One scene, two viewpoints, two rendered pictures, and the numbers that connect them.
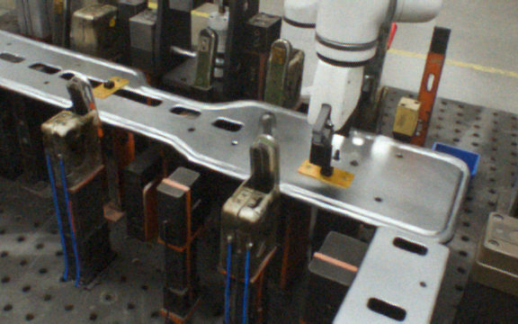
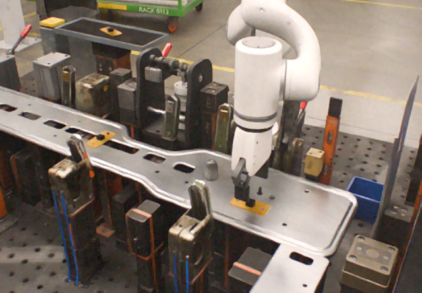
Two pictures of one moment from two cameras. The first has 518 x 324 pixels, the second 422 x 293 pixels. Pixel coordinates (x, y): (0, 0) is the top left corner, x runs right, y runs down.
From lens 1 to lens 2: 0.21 m
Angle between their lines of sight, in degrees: 3
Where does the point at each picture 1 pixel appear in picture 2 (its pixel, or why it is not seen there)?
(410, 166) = (313, 198)
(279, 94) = (224, 144)
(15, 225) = (33, 239)
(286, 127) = (226, 169)
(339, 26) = (246, 105)
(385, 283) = (278, 284)
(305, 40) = not seen: hidden behind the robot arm
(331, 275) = (243, 278)
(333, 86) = (245, 146)
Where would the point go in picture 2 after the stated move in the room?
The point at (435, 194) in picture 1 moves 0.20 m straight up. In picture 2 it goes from (328, 220) to (341, 138)
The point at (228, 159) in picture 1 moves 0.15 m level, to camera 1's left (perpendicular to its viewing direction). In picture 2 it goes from (181, 194) to (115, 192)
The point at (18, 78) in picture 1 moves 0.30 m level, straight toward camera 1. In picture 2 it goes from (35, 132) to (42, 195)
